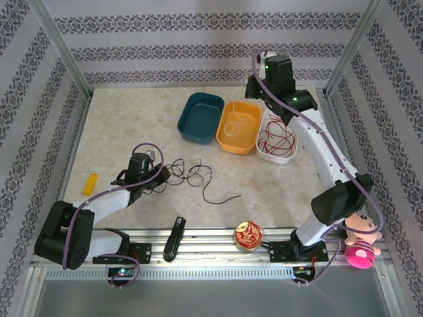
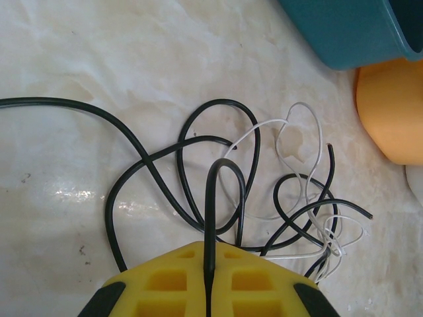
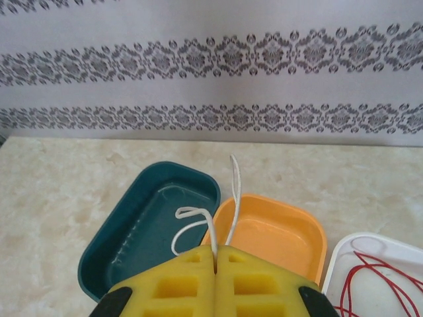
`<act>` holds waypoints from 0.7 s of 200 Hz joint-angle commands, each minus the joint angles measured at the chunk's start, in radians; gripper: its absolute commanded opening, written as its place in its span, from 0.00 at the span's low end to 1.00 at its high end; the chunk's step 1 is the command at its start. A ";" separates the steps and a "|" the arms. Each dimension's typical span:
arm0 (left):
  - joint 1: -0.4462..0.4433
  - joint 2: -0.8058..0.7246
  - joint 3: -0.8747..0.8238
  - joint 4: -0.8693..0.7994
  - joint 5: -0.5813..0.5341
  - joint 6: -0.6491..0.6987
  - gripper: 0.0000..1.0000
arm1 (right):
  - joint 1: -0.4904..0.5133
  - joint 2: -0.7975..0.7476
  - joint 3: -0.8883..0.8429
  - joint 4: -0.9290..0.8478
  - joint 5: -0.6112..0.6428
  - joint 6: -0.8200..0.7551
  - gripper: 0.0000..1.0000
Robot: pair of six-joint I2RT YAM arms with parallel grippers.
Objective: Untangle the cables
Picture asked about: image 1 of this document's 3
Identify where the black cable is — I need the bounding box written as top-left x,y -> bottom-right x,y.
165,158 -> 241,205
165,158 -> 199,186

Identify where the white cable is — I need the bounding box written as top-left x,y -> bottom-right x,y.
184,158 -> 217,189
221,84 -> 252,137

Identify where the red cable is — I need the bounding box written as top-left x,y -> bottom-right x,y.
264,111 -> 297,156
257,120 -> 295,156

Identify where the orange plastic bin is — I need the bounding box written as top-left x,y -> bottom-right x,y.
215,100 -> 262,155

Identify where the yellow lighter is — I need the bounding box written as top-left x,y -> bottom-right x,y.
81,173 -> 99,195

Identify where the black stapler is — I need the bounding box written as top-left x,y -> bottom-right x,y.
163,216 -> 186,263

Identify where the teal plastic bin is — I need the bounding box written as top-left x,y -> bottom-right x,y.
176,92 -> 226,145

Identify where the white plastic bin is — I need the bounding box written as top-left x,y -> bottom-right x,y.
256,108 -> 300,164

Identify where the round red tin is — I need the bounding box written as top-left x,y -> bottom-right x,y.
233,221 -> 264,252

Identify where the pink plush toy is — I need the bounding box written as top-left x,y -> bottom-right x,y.
343,213 -> 384,271

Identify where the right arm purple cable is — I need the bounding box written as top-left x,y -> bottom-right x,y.
251,50 -> 386,288

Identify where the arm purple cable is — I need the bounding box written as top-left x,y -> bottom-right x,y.
61,142 -> 165,290
251,50 -> 386,288

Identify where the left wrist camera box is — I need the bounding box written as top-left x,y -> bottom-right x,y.
134,150 -> 157,168

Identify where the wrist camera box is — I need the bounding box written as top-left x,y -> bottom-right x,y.
134,150 -> 157,168
256,51 -> 277,67

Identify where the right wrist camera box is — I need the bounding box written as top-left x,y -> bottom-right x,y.
256,51 -> 277,67

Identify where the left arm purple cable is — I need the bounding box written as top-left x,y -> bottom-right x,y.
61,142 -> 165,290

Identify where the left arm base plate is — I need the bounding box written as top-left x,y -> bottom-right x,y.
93,243 -> 152,264

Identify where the aluminium side rail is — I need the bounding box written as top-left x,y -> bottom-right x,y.
49,95 -> 93,232
317,88 -> 391,252

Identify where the aluminium frame post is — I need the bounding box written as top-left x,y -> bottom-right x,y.
325,0 -> 387,97
28,0 -> 93,99

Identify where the aluminium rail bed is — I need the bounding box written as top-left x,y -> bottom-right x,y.
31,227 -> 391,269

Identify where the grey slotted cable duct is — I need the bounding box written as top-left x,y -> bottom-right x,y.
44,267 -> 295,279

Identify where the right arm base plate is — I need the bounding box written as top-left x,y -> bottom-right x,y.
269,240 -> 328,264

